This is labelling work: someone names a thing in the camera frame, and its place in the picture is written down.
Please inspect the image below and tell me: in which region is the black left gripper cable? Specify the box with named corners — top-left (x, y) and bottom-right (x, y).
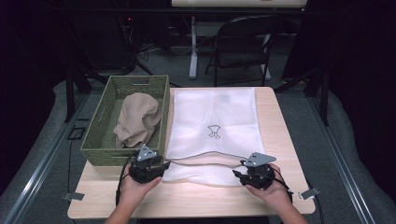
top-left (115, 153), bottom-right (138, 207)

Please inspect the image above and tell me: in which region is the grey metal table bracket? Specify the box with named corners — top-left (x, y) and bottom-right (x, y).
top-left (298, 186), bottom-right (321, 201)
top-left (63, 191), bottom-right (86, 202)

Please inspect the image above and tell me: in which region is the tangle of floor cables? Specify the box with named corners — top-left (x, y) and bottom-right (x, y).
top-left (135, 40), bottom-right (193, 61)

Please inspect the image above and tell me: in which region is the black folding chair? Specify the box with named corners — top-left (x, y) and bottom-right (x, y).
top-left (204, 13), bottom-right (283, 89)

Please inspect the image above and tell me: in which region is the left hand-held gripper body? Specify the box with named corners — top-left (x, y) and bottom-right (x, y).
top-left (128, 143), bottom-right (163, 185)

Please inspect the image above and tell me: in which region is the white mesh laundry bag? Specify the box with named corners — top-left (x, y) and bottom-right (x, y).
top-left (161, 87), bottom-right (267, 188)

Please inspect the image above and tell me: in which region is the black tripod stand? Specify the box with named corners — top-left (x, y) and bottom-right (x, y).
top-left (117, 15), bottom-right (155, 77)

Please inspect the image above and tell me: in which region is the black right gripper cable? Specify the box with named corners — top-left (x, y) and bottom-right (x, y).
top-left (270, 164), bottom-right (325, 224)

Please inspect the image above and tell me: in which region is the green woven basket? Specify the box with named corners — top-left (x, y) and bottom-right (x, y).
top-left (79, 74), bottom-right (171, 167)

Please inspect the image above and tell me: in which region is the person's right hand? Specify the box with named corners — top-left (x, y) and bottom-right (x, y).
top-left (244, 163), bottom-right (294, 213)

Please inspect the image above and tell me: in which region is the white desk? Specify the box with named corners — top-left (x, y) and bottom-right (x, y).
top-left (170, 0), bottom-right (309, 80)

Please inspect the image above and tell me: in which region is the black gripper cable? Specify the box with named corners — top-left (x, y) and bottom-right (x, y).
top-left (270, 164), bottom-right (325, 224)
top-left (115, 153), bottom-right (138, 207)

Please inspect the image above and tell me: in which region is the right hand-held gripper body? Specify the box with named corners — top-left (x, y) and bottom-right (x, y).
top-left (242, 151), bottom-right (277, 191)

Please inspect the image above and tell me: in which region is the beige garment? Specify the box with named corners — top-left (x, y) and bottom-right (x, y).
top-left (113, 91), bottom-right (163, 149)

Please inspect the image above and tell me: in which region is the black metal stand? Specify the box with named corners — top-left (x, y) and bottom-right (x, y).
top-left (64, 65), bottom-right (108, 123)
top-left (274, 65), bottom-right (331, 127)

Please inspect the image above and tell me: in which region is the person's left hand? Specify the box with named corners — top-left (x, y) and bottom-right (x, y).
top-left (119, 173), bottom-right (163, 208)

